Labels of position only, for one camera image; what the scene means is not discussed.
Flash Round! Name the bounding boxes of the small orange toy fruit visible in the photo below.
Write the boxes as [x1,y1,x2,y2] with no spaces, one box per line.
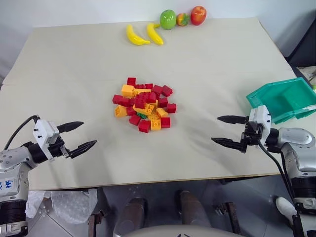
[176,12,191,27]

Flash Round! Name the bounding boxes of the green plastic bin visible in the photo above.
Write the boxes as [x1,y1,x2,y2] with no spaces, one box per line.
[245,77,316,125]

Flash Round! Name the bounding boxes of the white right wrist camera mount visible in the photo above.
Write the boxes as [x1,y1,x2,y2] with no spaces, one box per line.
[247,105,272,147]

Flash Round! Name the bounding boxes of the rusty metal table bracket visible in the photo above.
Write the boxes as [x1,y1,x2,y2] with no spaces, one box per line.
[215,201,242,235]
[87,209,105,237]

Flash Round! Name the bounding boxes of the pale robot torso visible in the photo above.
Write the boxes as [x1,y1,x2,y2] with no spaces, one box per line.
[115,223,248,237]

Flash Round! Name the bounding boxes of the dark rounded shape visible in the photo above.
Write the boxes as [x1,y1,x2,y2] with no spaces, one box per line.
[174,189,211,226]
[113,197,149,237]

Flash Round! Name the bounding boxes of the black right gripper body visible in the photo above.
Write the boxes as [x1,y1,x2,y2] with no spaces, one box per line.
[240,121,263,155]

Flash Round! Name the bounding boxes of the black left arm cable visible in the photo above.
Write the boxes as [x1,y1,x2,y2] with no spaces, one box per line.
[3,114,40,151]

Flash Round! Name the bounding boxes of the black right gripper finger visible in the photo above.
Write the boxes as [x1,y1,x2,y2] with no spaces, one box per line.
[210,137,242,151]
[216,115,248,125]

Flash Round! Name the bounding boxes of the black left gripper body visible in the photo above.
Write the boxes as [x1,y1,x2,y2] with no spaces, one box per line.
[47,137,73,159]

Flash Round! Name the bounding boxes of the red toy apple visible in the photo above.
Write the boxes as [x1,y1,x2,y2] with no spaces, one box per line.
[190,5,207,26]

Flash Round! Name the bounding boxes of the yellow toy banana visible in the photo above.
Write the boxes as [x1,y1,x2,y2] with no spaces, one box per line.
[146,22,165,46]
[126,24,151,46]

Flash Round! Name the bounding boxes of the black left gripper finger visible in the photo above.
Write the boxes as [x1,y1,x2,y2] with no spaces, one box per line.
[57,121,85,135]
[66,140,98,159]

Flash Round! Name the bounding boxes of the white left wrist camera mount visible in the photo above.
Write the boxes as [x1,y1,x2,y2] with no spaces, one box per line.
[32,119,60,161]

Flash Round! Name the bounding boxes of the green toy apple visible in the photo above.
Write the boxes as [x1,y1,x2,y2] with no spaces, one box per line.
[159,9,177,31]

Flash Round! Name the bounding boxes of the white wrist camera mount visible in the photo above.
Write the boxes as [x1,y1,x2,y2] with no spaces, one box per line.
[32,119,60,161]
[247,105,272,147]

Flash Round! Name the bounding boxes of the white rounded object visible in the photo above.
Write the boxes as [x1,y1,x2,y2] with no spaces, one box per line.
[275,196,297,218]

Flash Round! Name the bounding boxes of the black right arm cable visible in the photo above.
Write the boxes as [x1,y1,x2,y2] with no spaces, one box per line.
[257,141,297,206]

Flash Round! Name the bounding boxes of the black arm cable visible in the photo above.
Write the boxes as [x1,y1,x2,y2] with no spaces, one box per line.
[3,114,40,151]
[257,141,297,206]

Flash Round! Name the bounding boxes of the clear bubble wrap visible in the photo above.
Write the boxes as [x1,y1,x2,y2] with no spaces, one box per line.
[25,188,98,225]

